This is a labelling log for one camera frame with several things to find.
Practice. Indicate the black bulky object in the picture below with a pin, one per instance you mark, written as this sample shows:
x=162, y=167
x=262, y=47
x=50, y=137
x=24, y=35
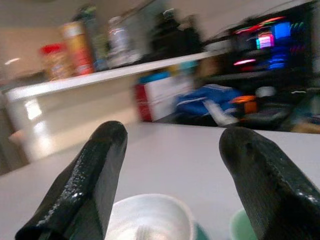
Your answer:
x=172, y=37

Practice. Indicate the teal plate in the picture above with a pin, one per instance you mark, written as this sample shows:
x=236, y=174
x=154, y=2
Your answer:
x=200, y=234

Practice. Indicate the small green cup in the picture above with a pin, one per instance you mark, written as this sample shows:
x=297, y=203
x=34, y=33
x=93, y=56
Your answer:
x=240, y=227

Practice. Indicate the white counter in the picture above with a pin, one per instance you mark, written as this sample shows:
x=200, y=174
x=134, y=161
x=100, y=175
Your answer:
x=75, y=105

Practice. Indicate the blue bag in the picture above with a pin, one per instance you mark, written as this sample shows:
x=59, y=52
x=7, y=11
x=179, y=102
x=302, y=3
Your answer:
x=207, y=100

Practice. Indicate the small orange object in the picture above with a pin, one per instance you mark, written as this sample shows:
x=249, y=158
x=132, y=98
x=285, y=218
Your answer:
x=246, y=103

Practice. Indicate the green bottle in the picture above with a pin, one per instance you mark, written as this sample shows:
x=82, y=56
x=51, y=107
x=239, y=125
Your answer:
x=96, y=42

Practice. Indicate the computer with coloured lights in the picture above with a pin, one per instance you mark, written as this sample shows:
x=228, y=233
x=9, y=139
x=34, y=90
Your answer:
x=270, y=42

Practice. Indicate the yellow and red canister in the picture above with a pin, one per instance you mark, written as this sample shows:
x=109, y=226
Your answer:
x=77, y=47

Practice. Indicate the red-lidded jar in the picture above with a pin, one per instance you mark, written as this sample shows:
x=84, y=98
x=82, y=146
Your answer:
x=56, y=62

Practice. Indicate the clear plastic bottle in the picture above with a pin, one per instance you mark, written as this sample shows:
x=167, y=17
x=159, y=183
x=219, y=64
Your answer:
x=117, y=40

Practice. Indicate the red and white box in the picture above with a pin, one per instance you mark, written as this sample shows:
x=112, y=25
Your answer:
x=160, y=97

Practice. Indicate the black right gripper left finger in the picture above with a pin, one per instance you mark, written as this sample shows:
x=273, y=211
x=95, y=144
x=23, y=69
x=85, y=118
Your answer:
x=82, y=180

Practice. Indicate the small white round object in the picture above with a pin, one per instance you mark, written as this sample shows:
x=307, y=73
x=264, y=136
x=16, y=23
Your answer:
x=266, y=91

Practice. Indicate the white bowl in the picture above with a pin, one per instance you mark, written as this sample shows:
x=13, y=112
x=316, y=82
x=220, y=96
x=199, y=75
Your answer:
x=155, y=217

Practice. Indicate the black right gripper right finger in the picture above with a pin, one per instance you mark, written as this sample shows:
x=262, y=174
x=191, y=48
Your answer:
x=265, y=180

